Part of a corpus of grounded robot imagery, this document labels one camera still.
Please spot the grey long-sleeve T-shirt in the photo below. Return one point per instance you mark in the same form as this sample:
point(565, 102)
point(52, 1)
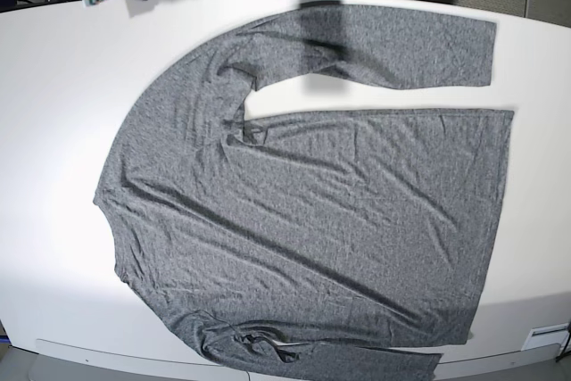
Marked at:
point(333, 245)

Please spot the white label plate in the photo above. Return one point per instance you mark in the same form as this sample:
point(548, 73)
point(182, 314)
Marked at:
point(544, 336)

